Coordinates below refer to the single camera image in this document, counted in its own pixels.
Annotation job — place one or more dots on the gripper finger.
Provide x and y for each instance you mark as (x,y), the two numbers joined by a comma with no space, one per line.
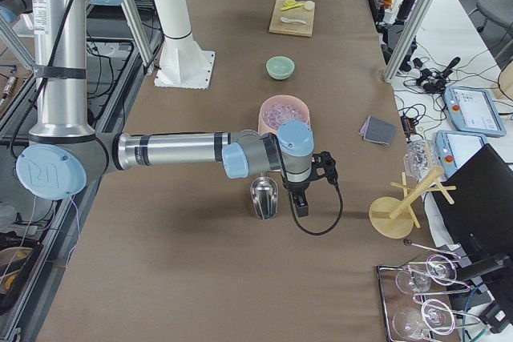
(300,205)

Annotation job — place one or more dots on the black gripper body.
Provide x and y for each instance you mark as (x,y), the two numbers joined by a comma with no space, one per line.
(296,189)

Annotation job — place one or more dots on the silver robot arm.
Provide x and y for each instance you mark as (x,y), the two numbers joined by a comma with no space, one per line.
(65,153)

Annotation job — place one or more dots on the metal ice scoop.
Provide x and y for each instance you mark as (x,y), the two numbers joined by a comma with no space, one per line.
(264,194)

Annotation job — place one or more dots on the pink ice bucket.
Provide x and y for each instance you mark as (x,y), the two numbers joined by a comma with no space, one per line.
(280,109)

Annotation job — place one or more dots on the clear plastic ice box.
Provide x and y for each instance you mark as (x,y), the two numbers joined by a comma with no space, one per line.
(418,159)

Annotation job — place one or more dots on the green ceramic bowl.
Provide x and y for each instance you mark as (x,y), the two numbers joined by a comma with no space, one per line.
(280,67)

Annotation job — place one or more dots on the white ceramic spoon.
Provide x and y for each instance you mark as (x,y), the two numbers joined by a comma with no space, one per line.
(293,20)

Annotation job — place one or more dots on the grey folded cloth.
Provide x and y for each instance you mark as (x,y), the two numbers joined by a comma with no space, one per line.
(377,131)

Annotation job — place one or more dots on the wooden cup tree stand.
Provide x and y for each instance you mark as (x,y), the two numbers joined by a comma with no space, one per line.
(395,218)

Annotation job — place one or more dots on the near teach pendant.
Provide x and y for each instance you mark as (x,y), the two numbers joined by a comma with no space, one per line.
(455,148)

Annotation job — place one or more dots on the teach pendant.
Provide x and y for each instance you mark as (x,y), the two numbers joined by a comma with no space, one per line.
(473,110)
(455,148)

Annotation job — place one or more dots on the upper wine glass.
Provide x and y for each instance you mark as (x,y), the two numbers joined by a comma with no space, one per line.
(417,277)

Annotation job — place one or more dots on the wooden cutting board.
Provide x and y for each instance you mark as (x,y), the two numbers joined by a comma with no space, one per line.
(292,17)

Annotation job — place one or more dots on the wine glass rack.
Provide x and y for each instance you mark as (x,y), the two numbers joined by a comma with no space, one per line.
(393,300)

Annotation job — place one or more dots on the far teach pendant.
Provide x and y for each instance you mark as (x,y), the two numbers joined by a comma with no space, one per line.
(473,110)

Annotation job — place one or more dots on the white steamed bun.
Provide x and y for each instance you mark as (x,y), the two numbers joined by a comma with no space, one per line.
(309,5)

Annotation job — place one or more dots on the yellow plastic knife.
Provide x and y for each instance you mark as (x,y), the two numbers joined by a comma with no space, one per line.
(294,6)

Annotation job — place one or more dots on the black monitor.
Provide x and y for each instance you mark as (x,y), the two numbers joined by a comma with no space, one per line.
(480,219)

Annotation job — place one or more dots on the lower wine glass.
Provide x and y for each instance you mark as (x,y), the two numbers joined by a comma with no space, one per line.
(432,320)

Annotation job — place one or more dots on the black water bottle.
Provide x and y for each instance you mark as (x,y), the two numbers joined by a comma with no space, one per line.
(404,11)

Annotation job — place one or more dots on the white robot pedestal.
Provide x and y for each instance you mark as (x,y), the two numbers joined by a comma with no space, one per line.
(183,64)

